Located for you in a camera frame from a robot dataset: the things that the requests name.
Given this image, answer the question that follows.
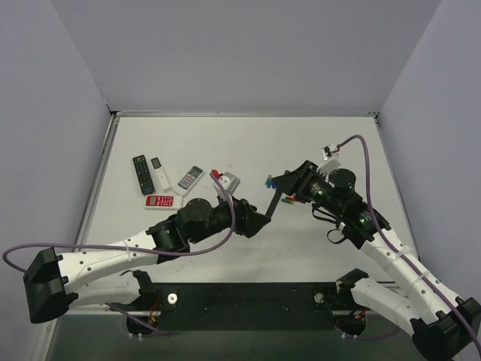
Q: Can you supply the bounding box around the grey and white remote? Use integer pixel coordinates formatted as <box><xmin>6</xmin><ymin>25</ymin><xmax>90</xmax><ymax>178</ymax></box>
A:
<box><xmin>176</xmin><ymin>165</ymin><xmax>204</xmax><ymax>197</ymax></box>

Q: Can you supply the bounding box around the black multi-button remote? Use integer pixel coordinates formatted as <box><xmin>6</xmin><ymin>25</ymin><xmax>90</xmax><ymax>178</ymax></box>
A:
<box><xmin>132</xmin><ymin>155</ymin><xmax>155</xmax><ymax>196</ymax></box>

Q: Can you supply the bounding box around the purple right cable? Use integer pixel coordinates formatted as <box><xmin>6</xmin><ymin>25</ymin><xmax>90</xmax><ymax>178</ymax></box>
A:
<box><xmin>330</xmin><ymin>134</ymin><xmax>478</xmax><ymax>343</ymax></box>

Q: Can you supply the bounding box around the slim white remote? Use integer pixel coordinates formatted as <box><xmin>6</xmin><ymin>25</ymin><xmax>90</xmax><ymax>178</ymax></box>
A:
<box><xmin>150</xmin><ymin>157</ymin><xmax>171</xmax><ymax>192</ymax></box>

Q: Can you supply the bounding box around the red and white remote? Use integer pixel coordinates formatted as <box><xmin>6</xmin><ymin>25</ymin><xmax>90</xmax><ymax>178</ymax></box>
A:
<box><xmin>144</xmin><ymin>195</ymin><xmax>183</xmax><ymax>211</ymax></box>

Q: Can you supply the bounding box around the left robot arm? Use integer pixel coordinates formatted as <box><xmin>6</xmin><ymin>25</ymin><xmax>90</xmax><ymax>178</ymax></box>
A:
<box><xmin>23</xmin><ymin>199</ymin><xmax>271</xmax><ymax>323</ymax></box>

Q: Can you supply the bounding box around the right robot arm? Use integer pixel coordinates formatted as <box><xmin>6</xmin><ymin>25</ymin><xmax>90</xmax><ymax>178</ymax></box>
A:
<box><xmin>271</xmin><ymin>161</ymin><xmax>480</xmax><ymax>360</ymax></box>

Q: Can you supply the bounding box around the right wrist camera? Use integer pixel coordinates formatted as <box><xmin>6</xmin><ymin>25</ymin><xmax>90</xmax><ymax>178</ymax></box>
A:
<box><xmin>318</xmin><ymin>144</ymin><xmax>341</xmax><ymax>175</ymax></box>

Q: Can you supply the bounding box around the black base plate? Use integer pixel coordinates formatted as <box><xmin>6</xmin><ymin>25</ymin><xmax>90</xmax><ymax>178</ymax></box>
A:
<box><xmin>110</xmin><ymin>281</ymin><xmax>377</xmax><ymax>332</ymax></box>

